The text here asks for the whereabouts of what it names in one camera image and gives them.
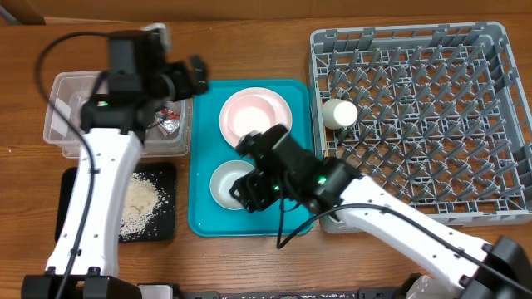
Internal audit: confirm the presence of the grey bowl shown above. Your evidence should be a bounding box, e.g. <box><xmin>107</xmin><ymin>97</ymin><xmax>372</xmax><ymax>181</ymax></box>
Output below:
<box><xmin>209</xmin><ymin>160</ymin><xmax>254</xmax><ymax>210</ymax></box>

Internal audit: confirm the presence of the red foil wrapper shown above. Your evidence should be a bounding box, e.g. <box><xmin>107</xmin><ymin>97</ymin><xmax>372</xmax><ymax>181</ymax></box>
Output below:
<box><xmin>149</xmin><ymin>108</ymin><xmax>180</xmax><ymax>137</ymax></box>

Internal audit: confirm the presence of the large pink plate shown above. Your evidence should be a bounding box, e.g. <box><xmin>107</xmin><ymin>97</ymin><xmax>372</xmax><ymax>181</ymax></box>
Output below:
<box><xmin>219</xmin><ymin>87</ymin><xmax>293</xmax><ymax>147</ymax></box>

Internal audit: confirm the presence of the cream paper cup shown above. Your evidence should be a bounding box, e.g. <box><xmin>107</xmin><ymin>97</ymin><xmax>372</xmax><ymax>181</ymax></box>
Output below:
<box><xmin>322</xmin><ymin>99</ymin><xmax>358</xmax><ymax>130</ymax></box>

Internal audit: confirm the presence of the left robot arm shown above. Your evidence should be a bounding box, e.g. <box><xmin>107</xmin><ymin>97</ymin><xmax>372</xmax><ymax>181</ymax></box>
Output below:
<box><xmin>21</xmin><ymin>22</ymin><xmax>209</xmax><ymax>298</ymax></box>

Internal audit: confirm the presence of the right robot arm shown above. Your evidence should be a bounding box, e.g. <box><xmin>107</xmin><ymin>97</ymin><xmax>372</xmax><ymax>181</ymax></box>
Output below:
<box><xmin>229</xmin><ymin>125</ymin><xmax>531</xmax><ymax>298</ymax></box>

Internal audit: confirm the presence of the grey dishwasher rack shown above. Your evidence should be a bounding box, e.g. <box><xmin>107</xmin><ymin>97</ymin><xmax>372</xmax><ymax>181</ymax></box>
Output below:
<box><xmin>308</xmin><ymin>22</ymin><xmax>531</xmax><ymax>227</ymax></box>

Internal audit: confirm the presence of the teal plastic tray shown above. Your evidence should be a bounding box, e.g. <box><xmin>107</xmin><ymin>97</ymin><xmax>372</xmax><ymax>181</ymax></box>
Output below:
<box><xmin>188</xmin><ymin>79</ymin><xmax>313</xmax><ymax>238</ymax></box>

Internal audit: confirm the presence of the cardboard backdrop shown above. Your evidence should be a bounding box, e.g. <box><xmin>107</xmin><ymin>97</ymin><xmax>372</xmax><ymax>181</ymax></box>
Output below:
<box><xmin>1</xmin><ymin>0</ymin><xmax>531</xmax><ymax>24</ymax></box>

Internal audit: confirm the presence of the black plastic tray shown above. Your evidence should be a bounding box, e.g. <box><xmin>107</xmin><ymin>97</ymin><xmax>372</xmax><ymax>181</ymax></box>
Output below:
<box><xmin>54</xmin><ymin>161</ymin><xmax>178</xmax><ymax>243</ymax></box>

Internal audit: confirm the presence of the clear plastic bin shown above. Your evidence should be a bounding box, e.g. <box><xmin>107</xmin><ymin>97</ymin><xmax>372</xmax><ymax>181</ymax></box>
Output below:
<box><xmin>43</xmin><ymin>71</ymin><xmax>192</xmax><ymax>159</ymax></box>

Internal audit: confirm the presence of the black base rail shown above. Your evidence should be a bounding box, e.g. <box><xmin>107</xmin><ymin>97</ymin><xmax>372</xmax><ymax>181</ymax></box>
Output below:
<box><xmin>136</xmin><ymin>273</ymin><xmax>425</xmax><ymax>299</ymax></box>

